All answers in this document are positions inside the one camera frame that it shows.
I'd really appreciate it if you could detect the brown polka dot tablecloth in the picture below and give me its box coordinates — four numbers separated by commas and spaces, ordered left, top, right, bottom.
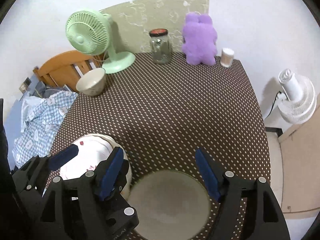
50, 53, 271, 183

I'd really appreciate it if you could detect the white plate red pattern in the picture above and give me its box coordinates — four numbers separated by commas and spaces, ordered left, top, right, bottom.
60, 134, 120, 180

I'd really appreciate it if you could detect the white floor fan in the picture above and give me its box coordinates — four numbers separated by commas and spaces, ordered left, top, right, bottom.
271, 68, 317, 125

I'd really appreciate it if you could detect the purple plush toy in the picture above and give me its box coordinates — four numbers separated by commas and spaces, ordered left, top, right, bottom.
182, 12, 217, 66

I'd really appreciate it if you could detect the green ceramic bowl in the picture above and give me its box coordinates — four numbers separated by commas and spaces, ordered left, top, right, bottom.
128, 170, 210, 239
76, 68, 106, 96

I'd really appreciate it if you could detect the orange wooden chair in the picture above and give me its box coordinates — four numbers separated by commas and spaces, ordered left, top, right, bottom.
33, 50, 104, 92

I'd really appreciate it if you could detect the cotton swab container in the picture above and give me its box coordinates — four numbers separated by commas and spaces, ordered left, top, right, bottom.
220, 48, 234, 67

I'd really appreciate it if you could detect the blue checkered cloth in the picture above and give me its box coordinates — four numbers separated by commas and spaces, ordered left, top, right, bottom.
12, 90, 78, 168

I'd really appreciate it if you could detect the green desk fan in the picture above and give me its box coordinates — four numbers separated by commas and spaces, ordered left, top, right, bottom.
65, 11, 136, 74

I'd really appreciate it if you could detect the glass jar black lid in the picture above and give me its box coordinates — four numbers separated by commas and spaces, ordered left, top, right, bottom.
149, 28, 171, 64

